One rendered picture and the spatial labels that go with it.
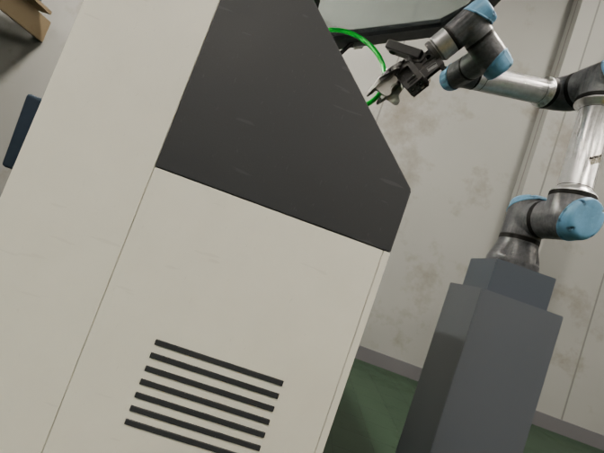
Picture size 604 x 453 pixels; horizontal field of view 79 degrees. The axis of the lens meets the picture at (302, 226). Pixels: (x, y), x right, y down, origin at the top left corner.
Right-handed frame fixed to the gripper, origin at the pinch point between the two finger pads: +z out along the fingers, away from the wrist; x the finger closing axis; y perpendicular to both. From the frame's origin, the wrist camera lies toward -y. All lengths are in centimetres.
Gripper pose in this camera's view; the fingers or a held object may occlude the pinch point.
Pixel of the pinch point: (373, 95)
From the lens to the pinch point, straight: 118.9
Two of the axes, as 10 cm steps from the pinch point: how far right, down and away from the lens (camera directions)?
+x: 5.4, 0.2, 8.4
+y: 4.3, 8.5, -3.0
